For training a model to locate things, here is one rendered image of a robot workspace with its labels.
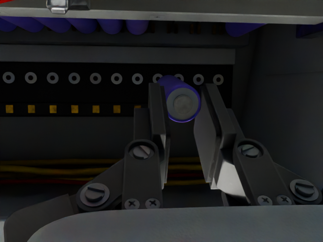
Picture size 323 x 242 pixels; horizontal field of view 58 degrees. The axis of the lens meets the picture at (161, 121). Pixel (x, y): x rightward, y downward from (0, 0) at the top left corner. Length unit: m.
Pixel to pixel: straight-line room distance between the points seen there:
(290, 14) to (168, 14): 0.06
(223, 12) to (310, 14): 0.05
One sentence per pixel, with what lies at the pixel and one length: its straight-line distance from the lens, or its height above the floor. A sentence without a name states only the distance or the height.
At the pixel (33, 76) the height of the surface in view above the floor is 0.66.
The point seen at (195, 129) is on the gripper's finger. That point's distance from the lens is 0.15.
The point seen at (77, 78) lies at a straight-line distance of 0.30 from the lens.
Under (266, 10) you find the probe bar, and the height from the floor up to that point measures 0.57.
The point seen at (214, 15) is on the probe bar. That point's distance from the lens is 0.16.
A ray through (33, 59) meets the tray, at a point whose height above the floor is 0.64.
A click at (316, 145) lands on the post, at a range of 0.24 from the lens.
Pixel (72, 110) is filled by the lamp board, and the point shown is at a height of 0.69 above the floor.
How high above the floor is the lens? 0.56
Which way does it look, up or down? 28 degrees up
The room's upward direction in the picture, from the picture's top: 178 degrees counter-clockwise
